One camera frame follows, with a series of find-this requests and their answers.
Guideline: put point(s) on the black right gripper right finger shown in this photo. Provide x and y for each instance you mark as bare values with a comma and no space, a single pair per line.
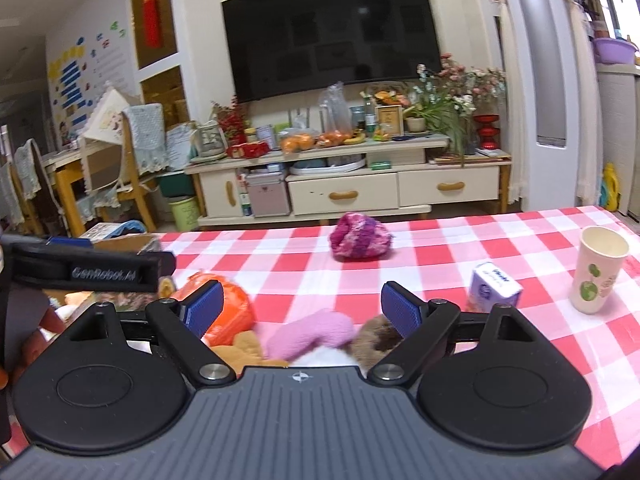
490,380

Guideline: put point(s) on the brown teddy bear red shirt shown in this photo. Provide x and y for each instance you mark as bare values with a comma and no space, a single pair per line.
372,341

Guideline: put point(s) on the magenta knitted yarn hat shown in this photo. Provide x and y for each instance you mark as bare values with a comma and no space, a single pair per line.
358,236

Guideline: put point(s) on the pink plush item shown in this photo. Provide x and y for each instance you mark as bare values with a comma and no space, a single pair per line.
324,328

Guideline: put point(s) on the white printed carton box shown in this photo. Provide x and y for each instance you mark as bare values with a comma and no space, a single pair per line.
103,231

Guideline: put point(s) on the small white purple carton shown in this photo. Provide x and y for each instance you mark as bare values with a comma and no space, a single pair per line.
490,285

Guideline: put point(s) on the blue cloth item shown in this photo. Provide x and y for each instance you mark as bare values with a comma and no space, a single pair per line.
129,227

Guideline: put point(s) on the wooden dining table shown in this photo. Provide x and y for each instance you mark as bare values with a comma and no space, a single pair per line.
65,179

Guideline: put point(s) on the red white checkered tablecloth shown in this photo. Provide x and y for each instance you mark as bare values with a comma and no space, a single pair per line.
330,423

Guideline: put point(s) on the green trash bin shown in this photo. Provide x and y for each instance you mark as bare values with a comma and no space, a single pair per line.
186,213

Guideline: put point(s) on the orange snack bag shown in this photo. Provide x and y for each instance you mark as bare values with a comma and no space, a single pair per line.
237,315

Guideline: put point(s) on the paper cup with green print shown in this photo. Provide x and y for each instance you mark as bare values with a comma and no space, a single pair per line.
601,255

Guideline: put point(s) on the wooden dining chair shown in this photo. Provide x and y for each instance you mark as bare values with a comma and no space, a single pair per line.
132,186

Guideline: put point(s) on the glass kettle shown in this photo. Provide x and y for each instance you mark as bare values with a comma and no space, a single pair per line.
208,141

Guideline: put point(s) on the yellow detergent bottle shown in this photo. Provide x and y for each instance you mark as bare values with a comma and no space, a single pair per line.
610,188

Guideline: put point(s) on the red gift box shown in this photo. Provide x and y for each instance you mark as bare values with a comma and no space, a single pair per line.
249,150

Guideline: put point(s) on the pink storage box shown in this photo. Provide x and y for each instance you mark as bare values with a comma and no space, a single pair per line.
268,194

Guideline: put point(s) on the red berry branch decoration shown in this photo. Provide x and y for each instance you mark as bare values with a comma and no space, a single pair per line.
230,120

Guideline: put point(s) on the red vase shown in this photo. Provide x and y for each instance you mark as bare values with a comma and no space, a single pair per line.
487,131

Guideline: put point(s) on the cream TV stand cabinet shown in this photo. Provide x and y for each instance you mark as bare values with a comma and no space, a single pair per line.
377,178

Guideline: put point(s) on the bag of oranges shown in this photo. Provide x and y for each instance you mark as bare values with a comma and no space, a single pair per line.
293,141

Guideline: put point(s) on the framed picture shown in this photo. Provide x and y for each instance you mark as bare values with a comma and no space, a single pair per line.
390,120

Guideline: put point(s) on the potted flower plant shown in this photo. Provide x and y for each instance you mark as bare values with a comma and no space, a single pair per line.
448,98

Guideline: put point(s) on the clear plastic bag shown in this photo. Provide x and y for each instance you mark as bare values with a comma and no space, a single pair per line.
334,111

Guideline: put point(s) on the purple plastic basin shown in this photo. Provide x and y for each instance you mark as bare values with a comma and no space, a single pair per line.
615,51

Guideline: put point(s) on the white standing air conditioner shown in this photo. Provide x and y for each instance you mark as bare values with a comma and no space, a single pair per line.
554,115

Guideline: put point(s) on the black flat screen television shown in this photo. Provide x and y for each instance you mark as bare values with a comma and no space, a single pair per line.
287,46

